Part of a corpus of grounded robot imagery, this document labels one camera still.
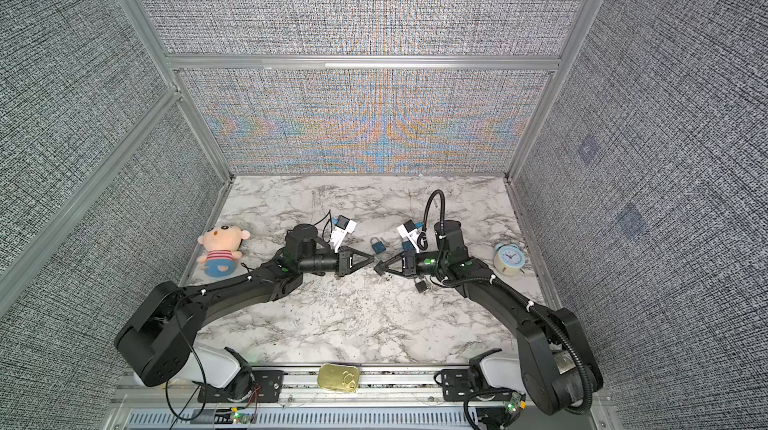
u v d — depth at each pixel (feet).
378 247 3.20
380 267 2.46
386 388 2.45
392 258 2.45
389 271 2.45
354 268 2.41
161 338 1.42
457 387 2.42
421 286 2.95
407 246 3.21
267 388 2.40
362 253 2.49
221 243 3.05
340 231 2.40
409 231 2.45
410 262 2.27
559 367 1.35
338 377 2.35
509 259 3.02
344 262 2.31
